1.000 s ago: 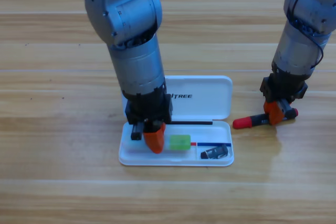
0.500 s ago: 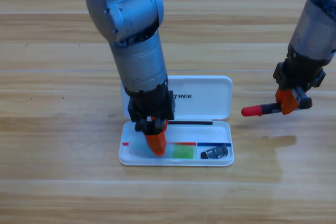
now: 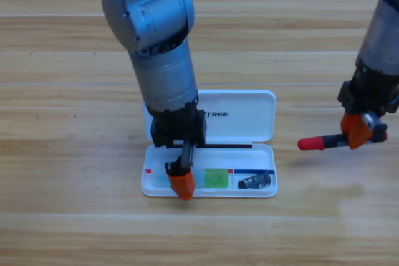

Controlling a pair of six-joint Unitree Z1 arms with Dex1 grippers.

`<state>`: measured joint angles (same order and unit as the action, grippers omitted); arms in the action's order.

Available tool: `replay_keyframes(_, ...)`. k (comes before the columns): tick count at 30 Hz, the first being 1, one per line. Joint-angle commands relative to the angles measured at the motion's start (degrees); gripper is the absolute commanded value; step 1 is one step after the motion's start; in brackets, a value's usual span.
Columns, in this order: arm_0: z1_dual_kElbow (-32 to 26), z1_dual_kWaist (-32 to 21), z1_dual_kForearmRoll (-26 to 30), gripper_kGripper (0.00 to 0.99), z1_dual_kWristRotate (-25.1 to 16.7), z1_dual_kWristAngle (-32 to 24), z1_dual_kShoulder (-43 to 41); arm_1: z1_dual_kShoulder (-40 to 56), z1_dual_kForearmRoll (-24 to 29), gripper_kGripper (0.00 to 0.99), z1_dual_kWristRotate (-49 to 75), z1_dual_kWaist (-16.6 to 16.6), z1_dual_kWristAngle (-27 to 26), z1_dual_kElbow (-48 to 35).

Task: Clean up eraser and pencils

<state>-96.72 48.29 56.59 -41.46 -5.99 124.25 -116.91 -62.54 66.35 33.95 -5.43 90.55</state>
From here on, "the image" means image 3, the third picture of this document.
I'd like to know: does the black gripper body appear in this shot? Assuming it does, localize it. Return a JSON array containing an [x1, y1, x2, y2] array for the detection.
[[150, 96, 209, 167], [337, 60, 399, 144]]

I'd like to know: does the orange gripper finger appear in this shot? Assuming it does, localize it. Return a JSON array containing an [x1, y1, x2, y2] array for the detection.
[[164, 156, 196, 202], [340, 112, 374, 151]]

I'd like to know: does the red and black marker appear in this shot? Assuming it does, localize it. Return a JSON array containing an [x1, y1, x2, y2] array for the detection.
[[297, 131, 389, 151]]

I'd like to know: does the dark blue eraser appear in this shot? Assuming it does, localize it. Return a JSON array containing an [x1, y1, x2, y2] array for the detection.
[[238, 173, 272, 190]]

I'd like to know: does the white Unitree pencil case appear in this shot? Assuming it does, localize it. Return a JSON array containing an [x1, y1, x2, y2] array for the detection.
[[140, 89, 279, 199]]

